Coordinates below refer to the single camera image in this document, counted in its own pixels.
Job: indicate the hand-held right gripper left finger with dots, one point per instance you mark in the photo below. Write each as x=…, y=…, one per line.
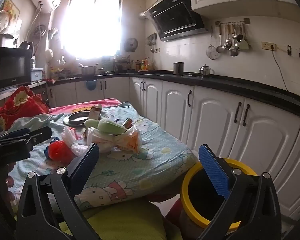
x=88, y=160

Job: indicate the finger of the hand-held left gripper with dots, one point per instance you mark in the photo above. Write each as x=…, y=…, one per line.
x=12, y=133
x=40, y=133

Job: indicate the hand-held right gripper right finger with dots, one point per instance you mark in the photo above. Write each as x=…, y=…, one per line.
x=213, y=170

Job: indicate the red plastic mesh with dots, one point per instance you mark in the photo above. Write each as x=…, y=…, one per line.
x=60, y=151

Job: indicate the yellow-rimmed black bin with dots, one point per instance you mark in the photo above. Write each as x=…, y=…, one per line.
x=187, y=180

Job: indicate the clear plastic bag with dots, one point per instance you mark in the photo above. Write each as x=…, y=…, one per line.
x=70, y=136

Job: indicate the pale plastic bottle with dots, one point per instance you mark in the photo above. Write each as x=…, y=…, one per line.
x=90, y=123

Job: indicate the green plastic bottle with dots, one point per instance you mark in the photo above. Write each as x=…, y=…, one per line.
x=111, y=127

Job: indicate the brown carton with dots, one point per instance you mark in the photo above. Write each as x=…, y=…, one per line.
x=95, y=111

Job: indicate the red floral cloth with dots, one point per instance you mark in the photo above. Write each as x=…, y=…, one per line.
x=22, y=105

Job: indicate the round metal tray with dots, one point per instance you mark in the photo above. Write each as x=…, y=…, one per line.
x=70, y=120

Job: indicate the red blanket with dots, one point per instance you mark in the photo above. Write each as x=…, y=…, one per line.
x=65, y=108

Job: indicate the white lower cabinets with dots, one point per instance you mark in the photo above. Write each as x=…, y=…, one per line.
x=215, y=120

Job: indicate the light blue cartoon blanket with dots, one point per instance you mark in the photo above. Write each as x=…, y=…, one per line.
x=145, y=160

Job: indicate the blue storage box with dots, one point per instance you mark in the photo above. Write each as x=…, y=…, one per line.
x=36, y=75

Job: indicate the black microwave oven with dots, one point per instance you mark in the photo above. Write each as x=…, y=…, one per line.
x=10, y=67

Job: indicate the blue hanging scrap bin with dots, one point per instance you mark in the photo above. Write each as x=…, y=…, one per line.
x=91, y=85

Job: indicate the metal cooking pot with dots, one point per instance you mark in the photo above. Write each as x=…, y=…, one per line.
x=88, y=70

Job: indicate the black countertop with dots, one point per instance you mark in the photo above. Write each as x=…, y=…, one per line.
x=240, y=85

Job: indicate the steel teapot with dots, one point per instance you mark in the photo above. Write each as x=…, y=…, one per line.
x=205, y=71

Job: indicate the dark metal mug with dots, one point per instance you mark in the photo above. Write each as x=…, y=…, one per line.
x=178, y=68

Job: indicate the row of condiment bottles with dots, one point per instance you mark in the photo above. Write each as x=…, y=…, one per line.
x=143, y=65

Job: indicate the steel ladle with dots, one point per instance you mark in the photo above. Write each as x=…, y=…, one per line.
x=221, y=48
x=233, y=52

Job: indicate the window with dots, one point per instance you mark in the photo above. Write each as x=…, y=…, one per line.
x=90, y=25

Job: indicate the green spatula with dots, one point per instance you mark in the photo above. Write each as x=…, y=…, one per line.
x=244, y=44

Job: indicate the black range hood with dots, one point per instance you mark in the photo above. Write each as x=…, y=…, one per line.
x=175, y=17

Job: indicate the small wall fan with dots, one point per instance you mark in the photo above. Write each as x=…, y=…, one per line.
x=130, y=45

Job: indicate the floral wall picture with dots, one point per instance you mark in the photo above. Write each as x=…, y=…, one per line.
x=8, y=7

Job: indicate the wall power socket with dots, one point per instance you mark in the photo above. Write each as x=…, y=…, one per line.
x=267, y=45

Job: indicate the wall utensil rail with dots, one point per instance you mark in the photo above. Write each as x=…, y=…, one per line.
x=232, y=21

